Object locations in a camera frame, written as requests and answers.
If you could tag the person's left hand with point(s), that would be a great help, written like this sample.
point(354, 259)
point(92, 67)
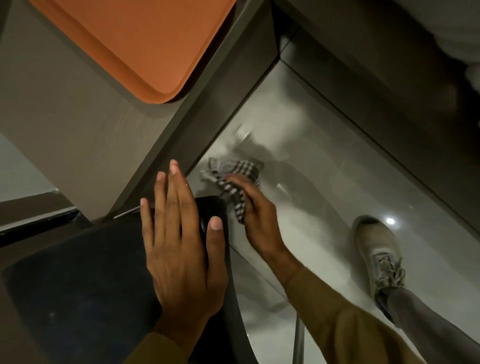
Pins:
point(180, 270)

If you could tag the person's right hand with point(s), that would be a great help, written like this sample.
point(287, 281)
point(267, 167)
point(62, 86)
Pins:
point(262, 225)

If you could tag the person's right fingers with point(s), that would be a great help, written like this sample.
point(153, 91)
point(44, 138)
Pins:
point(243, 185)

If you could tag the person's left middle finger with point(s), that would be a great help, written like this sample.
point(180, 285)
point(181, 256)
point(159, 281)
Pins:
point(173, 202)

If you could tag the person's left thumb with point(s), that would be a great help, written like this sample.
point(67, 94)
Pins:
point(216, 251)

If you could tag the person's left little finger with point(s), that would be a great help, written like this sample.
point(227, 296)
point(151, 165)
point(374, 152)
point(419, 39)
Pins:
point(146, 227)

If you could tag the grey checkered cloth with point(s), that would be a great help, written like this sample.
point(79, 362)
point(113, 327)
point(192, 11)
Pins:
point(234, 170)

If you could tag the person's left forearm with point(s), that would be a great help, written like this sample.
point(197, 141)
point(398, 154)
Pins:
point(157, 350)

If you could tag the person's right forearm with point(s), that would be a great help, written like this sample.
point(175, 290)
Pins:
point(337, 322)

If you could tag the black chair seat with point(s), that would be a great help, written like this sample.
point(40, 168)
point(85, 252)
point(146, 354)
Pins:
point(86, 285)

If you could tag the metal chair leg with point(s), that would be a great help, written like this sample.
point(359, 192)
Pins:
point(298, 341)

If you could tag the beige lace-up shoe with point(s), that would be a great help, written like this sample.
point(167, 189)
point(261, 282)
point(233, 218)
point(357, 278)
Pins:
point(378, 251)

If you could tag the orange cushion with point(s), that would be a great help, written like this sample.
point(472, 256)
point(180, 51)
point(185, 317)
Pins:
point(142, 37)

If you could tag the person's grey trouser leg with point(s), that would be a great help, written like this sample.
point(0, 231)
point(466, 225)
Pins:
point(431, 330)

